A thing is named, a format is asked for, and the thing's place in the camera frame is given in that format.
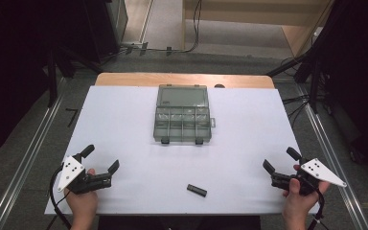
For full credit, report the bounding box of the person's right hand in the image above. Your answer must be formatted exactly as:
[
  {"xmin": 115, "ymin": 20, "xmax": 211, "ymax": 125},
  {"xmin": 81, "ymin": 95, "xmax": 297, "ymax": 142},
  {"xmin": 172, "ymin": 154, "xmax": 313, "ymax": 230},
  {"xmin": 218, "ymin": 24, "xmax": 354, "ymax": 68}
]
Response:
[{"xmin": 282, "ymin": 164, "xmax": 332, "ymax": 224}]

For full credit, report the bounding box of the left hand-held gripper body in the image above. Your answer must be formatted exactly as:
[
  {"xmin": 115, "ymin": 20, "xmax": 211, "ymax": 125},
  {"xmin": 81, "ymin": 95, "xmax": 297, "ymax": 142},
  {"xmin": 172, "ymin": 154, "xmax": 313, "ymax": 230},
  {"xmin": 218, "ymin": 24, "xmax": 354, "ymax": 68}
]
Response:
[{"xmin": 57, "ymin": 153, "xmax": 113, "ymax": 195}]

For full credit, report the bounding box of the black hanging cable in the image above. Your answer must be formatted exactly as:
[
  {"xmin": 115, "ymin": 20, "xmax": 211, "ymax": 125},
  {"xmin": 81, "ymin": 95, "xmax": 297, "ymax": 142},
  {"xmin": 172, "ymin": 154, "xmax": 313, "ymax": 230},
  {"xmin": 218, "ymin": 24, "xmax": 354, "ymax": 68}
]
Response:
[{"xmin": 147, "ymin": 0, "xmax": 203, "ymax": 55}]

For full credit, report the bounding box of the aluminium floor rail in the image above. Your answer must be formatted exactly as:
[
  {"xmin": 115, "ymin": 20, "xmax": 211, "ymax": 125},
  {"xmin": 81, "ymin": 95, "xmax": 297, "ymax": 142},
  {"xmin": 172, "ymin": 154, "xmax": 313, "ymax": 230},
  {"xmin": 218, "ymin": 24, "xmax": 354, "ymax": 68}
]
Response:
[
  {"xmin": 0, "ymin": 95, "xmax": 65, "ymax": 230},
  {"xmin": 300, "ymin": 92, "xmax": 368, "ymax": 230}
]

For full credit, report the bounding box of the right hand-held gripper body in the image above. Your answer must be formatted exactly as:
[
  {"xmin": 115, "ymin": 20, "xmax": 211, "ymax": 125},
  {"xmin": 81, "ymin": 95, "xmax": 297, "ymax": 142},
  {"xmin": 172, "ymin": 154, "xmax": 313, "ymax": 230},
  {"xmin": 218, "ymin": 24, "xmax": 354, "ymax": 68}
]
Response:
[{"xmin": 270, "ymin": 156, "xmax": 348, "ymax": 196}]

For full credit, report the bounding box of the person's dark lap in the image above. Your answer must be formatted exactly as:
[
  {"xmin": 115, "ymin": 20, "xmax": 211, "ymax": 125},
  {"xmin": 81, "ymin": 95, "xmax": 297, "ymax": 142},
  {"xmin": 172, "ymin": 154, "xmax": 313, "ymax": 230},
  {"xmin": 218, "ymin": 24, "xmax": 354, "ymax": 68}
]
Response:
[{"xmin": 97, "ymin": 215, "xmax": 262, "ymax": 230}]

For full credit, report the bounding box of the bundle of black floor cables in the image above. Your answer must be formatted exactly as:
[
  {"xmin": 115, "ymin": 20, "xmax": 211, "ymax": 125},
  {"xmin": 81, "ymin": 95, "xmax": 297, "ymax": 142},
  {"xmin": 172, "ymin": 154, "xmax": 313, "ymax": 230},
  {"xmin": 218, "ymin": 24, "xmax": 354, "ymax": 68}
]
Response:
[{"xmin": 282, "ymin": 94, "xmax": 312, "ymax": 127}]

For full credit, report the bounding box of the black metal stand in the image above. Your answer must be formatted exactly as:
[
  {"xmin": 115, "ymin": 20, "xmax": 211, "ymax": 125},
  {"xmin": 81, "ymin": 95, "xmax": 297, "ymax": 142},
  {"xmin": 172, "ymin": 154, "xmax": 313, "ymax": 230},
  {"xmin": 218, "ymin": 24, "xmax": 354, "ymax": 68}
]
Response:
[
  {"xmin": 42, "ymin": 44, "xmax": 104, "ymax": 108},
  {"xmin": 266, "ymin": 0, "xmax": 362, "ymax": 114}
]

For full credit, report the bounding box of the dark cabinet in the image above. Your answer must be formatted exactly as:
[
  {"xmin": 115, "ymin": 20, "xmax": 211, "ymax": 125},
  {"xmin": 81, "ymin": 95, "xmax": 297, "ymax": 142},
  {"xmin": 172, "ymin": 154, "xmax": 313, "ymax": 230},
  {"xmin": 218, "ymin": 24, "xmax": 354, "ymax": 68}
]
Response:
[{"xmin": 81, "ymin": 0, "xmax": 129, "ymax": 63}]

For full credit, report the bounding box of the light wooden furniture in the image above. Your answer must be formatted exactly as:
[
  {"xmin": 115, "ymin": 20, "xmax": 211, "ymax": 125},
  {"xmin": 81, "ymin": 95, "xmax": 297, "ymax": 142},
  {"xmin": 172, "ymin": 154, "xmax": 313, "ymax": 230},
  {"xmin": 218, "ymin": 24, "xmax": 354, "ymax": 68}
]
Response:
[{"xmin": 181, "ymin": 0, "xmax": 334, "ymax": 58}]

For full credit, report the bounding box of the grey transparent compartment box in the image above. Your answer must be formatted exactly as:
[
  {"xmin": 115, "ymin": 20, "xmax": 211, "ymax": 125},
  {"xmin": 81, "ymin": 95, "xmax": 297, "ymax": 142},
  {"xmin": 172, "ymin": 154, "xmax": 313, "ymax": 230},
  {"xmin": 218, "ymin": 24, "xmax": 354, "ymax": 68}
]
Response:
[{"xmin": 152, "ymin": 83, "xmax": 217, "ymax": 146}]

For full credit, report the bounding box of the white table board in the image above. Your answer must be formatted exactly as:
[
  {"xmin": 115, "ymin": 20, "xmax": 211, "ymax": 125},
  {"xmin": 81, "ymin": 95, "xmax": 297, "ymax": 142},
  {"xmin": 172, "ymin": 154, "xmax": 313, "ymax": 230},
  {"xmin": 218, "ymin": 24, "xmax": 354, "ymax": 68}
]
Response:
[{"xmin": 44, "ymin": 84, "xmax": 320, "ymax": 216}]

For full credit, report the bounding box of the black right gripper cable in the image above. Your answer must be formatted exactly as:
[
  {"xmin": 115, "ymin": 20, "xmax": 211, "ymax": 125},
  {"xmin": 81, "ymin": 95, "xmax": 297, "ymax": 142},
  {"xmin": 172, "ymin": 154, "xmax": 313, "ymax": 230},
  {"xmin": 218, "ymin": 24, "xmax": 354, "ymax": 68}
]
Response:
[{"xmin": 306, "ymin": 186, "xmax": 326, "ymax": 230}]

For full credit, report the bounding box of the wooden table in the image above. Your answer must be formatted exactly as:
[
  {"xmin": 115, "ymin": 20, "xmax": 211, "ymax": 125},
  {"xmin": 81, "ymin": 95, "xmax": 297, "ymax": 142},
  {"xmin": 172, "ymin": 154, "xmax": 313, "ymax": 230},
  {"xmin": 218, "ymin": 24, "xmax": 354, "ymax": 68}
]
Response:
[{"xmin": 94, "ymin": 72, "xmax": 276, "ymax": 90}]

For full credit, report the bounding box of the small black rectangular stick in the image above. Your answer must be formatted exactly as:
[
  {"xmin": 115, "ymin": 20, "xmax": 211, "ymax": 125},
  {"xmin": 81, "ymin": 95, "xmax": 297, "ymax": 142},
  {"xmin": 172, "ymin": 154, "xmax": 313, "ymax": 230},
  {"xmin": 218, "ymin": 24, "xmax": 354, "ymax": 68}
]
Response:
[{"xmin": 186, "ymin": 183, "xmax": 208, "ymax": 198}]

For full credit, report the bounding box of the person's left hand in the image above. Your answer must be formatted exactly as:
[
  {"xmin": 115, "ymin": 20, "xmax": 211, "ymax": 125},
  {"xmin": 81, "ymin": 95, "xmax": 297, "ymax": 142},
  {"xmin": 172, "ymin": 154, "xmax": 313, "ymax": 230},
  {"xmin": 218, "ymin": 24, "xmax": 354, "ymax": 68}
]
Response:
[{"xmin": 64, "ymin": 168, "xmax": 100, "ymax": 224}]

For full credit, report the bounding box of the black angled floor bracket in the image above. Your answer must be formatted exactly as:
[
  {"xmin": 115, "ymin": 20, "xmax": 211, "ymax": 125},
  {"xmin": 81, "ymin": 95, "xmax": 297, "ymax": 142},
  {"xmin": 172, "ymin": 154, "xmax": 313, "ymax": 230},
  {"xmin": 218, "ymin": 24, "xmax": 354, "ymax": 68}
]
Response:
[{"xmin": 64, "ymin": 107, "xmax": 80, "ymax": 128}]

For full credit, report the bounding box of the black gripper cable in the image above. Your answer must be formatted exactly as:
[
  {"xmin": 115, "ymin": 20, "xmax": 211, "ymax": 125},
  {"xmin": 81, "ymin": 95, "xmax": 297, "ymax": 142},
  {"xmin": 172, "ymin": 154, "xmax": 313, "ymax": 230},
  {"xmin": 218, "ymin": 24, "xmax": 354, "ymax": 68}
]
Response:
[
  {"xmin": 306, "ymin": 186, "xmax": 326, "ymax": 230},
  {"xmin": 49, "ymin": 165, "xmax": 73, "ymax": 230}
]

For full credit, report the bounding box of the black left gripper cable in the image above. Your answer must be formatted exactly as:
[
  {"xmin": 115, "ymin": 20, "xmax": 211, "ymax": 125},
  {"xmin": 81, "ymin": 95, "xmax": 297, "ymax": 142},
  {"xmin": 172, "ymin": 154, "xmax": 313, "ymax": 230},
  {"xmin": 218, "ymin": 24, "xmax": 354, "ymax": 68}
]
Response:
[{"xmin": 49, "ymin": 165, "xmax": 73, "ymax": 230}]

